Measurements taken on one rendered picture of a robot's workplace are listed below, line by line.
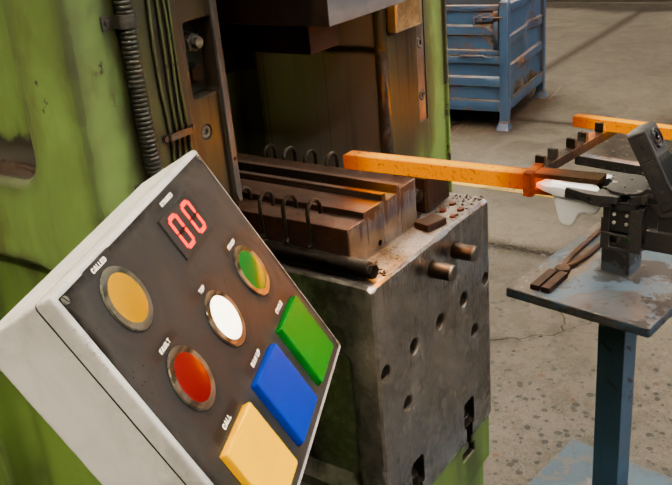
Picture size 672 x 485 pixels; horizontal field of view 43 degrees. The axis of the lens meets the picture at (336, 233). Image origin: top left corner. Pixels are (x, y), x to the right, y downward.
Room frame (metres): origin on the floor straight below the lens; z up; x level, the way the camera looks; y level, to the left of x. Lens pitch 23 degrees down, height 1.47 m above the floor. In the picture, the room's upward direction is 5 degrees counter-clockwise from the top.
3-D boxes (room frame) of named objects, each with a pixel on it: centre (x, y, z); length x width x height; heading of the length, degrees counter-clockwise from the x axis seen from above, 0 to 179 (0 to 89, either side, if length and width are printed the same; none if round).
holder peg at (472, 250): (1.27, -0.21, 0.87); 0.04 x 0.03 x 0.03; 54
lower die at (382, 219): (1.35, 0.09, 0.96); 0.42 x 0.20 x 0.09; 54
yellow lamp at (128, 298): (0.62, 0.17, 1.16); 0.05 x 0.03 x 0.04; 144
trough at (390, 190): (1.37, 0.08, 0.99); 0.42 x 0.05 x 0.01; 54
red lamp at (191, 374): (0.61, 0.13, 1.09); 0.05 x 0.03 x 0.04; 144
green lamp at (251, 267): (0.81, 0.09, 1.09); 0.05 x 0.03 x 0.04; 144
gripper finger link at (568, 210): (1.06, -0.31, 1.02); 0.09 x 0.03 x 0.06; 56
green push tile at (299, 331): (0.80, 0.05, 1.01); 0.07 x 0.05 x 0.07; 169
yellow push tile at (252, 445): (0.60, 0.08, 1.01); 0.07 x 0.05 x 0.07; 169
